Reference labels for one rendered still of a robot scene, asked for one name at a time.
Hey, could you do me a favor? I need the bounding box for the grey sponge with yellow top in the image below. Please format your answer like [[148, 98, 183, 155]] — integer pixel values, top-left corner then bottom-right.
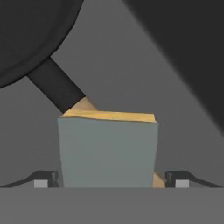
[[56, 109, 160, 188]]

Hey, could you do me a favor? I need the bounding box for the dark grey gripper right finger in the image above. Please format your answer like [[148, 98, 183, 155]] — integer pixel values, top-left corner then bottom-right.
[[164, 170, 224, 188]]

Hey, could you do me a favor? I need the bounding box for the black pan with wooden-tipped handle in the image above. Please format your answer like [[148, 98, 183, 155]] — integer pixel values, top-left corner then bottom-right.
[[0, 0, 167, 188]]

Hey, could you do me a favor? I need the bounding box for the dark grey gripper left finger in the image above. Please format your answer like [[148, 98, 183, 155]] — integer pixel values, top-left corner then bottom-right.
[[0, 170, 60, 188]]

